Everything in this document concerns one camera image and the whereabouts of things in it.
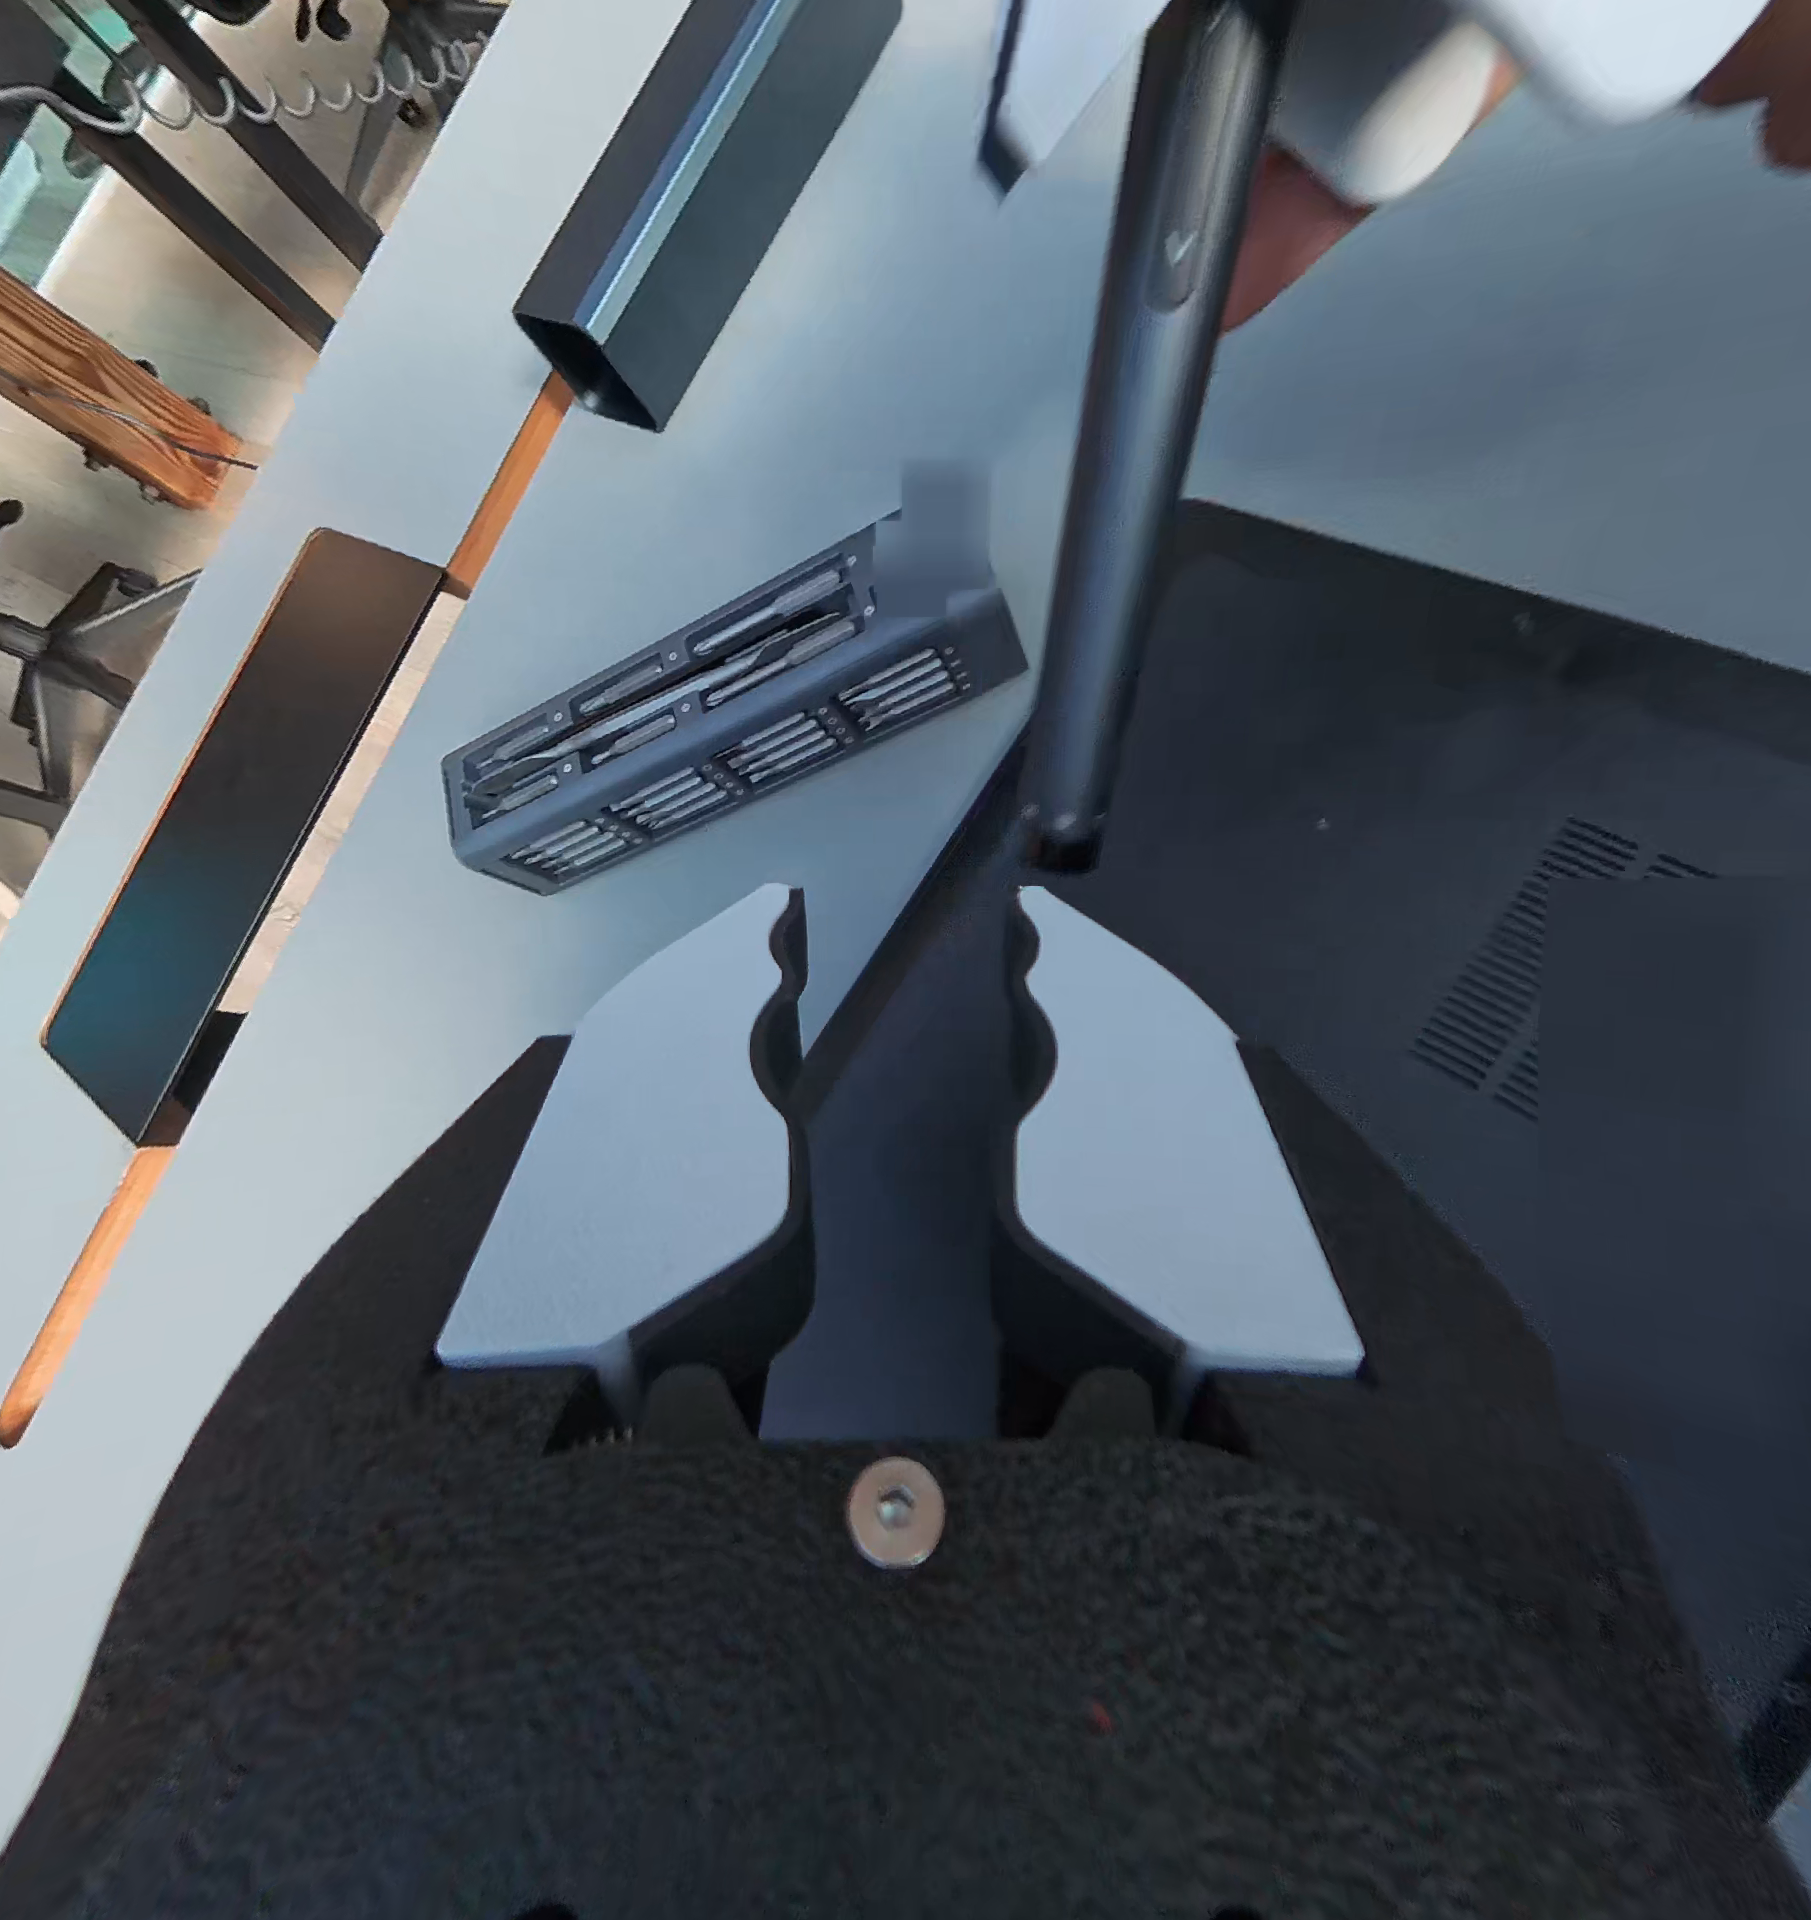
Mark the black office chair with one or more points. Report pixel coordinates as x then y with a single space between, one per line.
51 645

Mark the dark grey metal case sleeve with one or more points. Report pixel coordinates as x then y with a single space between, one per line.
696 179

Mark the black laptop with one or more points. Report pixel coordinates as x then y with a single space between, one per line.
1445 899

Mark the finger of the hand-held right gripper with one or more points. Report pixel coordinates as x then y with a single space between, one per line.
1609 52

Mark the steel pry tool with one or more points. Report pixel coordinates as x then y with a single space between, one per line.
724 683

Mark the black framed wooden desk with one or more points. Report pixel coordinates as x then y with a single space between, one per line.
245 179

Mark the set of steel screwdriver bits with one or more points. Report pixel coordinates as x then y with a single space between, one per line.
666 795

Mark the wooden post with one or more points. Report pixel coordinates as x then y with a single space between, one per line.
65 377

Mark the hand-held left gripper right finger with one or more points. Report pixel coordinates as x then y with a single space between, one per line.
1176 1200

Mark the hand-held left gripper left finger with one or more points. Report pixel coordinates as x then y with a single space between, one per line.
621 1200

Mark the grey screwdriver bit tray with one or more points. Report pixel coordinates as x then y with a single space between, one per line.
981 645

